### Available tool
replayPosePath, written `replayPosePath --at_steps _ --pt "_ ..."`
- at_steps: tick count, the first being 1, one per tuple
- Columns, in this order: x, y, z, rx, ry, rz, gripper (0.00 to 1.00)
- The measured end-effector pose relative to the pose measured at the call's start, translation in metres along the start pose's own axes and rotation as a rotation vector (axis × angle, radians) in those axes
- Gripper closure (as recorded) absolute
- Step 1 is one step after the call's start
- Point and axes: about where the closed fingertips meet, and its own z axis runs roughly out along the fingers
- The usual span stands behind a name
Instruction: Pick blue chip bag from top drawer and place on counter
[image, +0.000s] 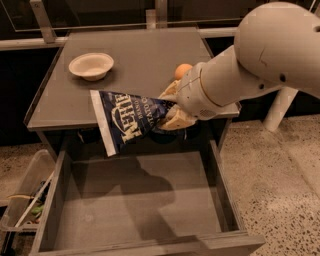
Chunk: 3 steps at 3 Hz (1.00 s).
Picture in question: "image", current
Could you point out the open grey top drawer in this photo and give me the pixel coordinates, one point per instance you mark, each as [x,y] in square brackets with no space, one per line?
[169,204]

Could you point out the metal railing with glass panel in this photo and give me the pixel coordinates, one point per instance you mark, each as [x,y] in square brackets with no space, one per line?
[32,24]

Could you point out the grey cabinet with counter top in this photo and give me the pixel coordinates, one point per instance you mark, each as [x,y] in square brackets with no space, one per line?
[144,64]

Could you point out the white paper bowl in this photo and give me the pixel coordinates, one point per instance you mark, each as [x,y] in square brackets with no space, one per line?
[91,66]

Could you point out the clear plastic bin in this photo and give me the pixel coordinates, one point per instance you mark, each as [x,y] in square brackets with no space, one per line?
[19,216]

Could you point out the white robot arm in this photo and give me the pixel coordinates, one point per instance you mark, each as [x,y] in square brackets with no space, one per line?
[276,45]

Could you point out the white diagonal post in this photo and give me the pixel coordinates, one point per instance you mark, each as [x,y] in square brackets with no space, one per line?
[279,107]

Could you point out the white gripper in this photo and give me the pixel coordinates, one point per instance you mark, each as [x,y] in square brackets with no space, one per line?
[192,90]

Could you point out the blue Kettle chip bag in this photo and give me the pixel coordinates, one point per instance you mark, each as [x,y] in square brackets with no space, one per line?
[123,118]

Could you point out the orange fruit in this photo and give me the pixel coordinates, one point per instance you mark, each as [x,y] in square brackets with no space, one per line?
[181,70]

